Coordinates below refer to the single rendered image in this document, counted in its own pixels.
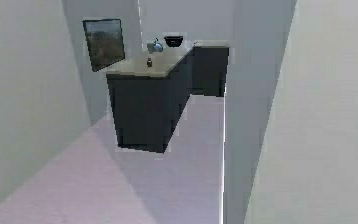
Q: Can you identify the dark kitchen counter cabinet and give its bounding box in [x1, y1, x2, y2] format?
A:
[104, 39, 231, 154]

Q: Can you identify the blue grey kettle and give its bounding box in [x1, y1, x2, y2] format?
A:
[146, 37, 164, 54]

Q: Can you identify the black bowl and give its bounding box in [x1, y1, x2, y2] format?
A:
[163, 35, 184, 48]

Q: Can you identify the framed dark landscape picture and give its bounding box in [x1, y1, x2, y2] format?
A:
[82, 18, 127, 73]

